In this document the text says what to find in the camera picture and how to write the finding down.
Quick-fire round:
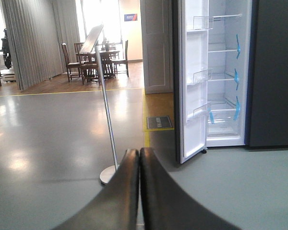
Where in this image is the clear crisper drawer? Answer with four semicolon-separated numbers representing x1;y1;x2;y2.
207;109;240;138

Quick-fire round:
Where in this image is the blue wall sign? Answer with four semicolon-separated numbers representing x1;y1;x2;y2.
124;13;138;22

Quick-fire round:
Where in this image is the clear upper door bin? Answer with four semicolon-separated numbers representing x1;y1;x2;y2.
186;16;214;31

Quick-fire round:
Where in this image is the wooden chair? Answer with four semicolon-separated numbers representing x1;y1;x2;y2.
112;40;129;77
61;43;84;84

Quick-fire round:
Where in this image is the wooden chair left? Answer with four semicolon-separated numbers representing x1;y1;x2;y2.
61;43;84;84

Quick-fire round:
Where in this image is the wooden chair right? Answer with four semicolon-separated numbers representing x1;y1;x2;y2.
112;40;129;77

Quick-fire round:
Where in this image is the dark grey fridge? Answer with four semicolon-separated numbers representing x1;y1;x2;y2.
171;0;288;165

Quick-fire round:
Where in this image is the clear lower door bin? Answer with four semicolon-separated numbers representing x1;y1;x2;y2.
186;103;211;122

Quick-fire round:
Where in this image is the wooden dining table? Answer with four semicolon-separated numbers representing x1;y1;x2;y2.
76;50;120;82

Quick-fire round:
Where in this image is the dark floor sign sticker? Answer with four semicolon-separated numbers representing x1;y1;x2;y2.
146;115;172;129

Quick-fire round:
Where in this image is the clear middle door bin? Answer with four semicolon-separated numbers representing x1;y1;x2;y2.
186;69;212;85

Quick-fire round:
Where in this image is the open fridge door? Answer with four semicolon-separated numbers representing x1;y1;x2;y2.
172;0;212;164

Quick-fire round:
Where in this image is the grey curtain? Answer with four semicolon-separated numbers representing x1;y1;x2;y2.
0;0;80;91

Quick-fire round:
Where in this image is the silver sign stand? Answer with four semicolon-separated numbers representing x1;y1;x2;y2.
80;23;119;185

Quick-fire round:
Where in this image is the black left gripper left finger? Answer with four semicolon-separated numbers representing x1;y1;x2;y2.
54;149;140;230

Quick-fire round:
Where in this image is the clear door bin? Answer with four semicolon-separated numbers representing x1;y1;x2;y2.
186;103;211;122
186;16;214;31
186;69;212;85

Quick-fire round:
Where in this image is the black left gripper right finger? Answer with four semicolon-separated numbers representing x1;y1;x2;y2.
140;148;238;230

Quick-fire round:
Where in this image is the white panelled door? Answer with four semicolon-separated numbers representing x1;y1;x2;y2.
140;0;173;94

